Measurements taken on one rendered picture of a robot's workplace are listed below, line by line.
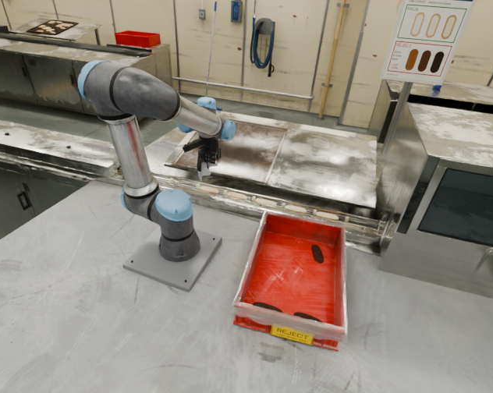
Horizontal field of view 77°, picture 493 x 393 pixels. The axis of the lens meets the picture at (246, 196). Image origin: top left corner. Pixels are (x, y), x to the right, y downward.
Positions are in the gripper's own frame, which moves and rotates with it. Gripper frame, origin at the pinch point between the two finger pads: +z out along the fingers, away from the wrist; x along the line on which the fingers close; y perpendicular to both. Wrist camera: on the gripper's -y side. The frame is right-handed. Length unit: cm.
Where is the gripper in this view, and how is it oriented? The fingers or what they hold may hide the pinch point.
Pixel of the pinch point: (203, 174)
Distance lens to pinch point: 146.3
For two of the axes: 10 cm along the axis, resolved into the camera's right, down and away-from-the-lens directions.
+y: 9.6, 2.1, -2.1
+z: -0.6, 8.2, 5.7
